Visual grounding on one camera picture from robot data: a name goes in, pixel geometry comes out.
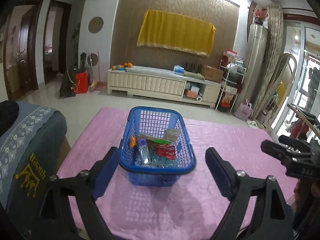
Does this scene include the blue tissue pack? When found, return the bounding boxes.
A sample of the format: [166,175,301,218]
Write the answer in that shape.
[173,65,184,75]

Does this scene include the oranges on blue plate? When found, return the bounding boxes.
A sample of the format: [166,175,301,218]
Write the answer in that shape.
[111,62,133,71]

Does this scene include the cardboard box on cabinet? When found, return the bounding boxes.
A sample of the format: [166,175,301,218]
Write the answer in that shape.
[200,65,223,83]

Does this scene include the blue plastic basket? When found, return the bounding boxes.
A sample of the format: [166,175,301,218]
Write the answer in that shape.
[120,106,196,187]

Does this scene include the light blue snack packet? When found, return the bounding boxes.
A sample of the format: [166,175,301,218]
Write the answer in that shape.
[151,155,179,168]

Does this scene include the green cracker packet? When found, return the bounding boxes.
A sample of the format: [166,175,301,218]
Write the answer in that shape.
[137,133,174,145]

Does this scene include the plain cracker packet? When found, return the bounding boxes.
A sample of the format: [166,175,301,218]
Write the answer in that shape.
[163,128,180,144]

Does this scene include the orange bun packet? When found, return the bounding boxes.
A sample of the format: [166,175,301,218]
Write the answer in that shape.
[129,135,137,148]

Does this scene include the yellow cloth cover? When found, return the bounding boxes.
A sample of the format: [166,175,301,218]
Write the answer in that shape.
[137,10,216,57]

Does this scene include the green folded cloth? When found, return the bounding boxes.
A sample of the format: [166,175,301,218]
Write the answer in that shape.
[183,71,205,80]

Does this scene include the pink quilted tablecloth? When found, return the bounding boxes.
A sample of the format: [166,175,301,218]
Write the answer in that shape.
[57,107,297,239]

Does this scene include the red shopping bag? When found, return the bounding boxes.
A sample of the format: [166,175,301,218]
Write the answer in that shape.
[74,71,88,94]

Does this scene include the blue gum stick packet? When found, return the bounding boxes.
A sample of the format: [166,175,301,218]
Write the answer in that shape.
[137,138,151,166]

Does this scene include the white metal shelf rack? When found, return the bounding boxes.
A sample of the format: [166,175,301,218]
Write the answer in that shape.
[215,51,247,113]

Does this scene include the pink tote bag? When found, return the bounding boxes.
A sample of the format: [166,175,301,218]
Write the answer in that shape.
[234,100,253,121]

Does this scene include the dark backpack on floor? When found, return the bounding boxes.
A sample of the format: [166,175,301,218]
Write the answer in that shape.
[59,67,80,98]

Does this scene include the white slippers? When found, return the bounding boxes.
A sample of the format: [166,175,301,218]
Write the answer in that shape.
[246,120,258,129]

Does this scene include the silver standing air conditioner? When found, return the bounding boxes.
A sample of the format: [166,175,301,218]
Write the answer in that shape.
[234,23,268,108]

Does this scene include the red snack packet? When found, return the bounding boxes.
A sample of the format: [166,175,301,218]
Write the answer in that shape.
[155,144,176,160]

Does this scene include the right hand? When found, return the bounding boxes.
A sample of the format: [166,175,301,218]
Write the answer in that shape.
[293,179,319,208]

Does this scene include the cream TV cabinet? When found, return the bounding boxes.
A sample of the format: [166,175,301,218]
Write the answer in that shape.
[107,66,221,107]

